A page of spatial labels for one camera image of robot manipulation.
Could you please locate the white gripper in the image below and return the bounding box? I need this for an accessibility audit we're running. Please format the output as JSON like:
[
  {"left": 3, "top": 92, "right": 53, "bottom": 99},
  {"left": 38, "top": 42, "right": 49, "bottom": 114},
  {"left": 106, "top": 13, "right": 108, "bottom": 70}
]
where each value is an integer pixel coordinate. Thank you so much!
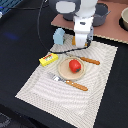
[{"left": 74, "top": 16, "right": 93, "bottom": 48}]

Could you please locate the red tomato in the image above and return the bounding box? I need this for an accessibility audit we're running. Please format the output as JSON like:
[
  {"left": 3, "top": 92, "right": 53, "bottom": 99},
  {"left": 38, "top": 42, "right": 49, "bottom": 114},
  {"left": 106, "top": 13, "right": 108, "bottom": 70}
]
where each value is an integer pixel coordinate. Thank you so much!
[{"left": 69, "top": 59, "right": 81, "bottom": 73}]

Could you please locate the yellow butter box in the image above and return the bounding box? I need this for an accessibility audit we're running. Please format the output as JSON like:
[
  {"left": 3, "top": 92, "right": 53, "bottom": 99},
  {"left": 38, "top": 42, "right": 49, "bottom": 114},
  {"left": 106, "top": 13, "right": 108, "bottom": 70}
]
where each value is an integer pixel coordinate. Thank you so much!
[{"left": 39, "top": 53, "right": 58, "bottom": 66}]

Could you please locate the orange bread loaf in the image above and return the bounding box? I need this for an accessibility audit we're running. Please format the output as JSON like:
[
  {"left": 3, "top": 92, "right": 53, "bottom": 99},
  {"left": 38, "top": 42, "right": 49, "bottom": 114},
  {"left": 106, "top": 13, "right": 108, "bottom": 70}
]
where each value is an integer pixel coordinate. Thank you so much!
[{"left": 72, "top": 36, "right": 88, "bottom": 46}]

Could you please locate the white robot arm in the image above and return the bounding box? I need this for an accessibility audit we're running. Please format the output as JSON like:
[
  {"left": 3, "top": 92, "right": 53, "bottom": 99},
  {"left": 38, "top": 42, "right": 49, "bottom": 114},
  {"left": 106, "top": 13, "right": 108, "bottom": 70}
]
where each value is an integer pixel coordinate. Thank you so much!
[{"left": 49, "top": 0, "right": 98, "bottom": 47}]

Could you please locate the small grey pot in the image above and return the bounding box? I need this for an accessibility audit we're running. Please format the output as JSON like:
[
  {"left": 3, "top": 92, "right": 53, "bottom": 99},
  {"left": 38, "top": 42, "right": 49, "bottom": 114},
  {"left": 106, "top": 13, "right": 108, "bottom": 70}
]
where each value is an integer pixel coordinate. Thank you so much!
[{"left": 63, "top": 13, "right": 74, "bottom": 21}]

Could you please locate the large grey pot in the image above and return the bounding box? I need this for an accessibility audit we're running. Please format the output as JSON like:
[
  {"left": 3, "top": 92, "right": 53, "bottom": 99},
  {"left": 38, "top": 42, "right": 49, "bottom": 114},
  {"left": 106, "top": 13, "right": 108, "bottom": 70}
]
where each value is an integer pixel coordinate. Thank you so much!
[{"left": 93, "top": 3, "right": 110, "bottom": 27}]

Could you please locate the beige bowl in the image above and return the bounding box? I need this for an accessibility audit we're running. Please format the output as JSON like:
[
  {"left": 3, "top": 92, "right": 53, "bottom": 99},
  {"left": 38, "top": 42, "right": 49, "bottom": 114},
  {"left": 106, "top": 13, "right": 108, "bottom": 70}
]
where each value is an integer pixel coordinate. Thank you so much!
[{"left": 121, "top": 7, "right": 128, "bottom": 30}]

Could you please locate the round beige plate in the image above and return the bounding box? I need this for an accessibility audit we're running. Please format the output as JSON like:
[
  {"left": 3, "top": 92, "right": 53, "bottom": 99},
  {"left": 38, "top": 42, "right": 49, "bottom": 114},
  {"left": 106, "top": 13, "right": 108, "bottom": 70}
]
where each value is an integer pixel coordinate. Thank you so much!
[{"left": 58, "top": 57, "right": 86, "bottom": 80}]

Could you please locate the knife with wooden handle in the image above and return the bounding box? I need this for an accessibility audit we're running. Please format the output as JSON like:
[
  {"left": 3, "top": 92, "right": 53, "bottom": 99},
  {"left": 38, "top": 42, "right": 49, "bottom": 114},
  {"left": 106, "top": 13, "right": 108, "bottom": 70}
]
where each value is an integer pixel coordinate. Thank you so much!
[{"left": 63, "top": 53, "right": 100, "bottom": 65}]

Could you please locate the fork with wooden handle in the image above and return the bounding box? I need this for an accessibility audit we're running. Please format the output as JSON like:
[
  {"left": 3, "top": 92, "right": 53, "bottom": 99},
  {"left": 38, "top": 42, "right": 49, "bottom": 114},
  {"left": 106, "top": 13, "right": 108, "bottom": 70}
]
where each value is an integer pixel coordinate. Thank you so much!
[{"left": 47, "top": 73, "right": 88, "bottom": 91}]

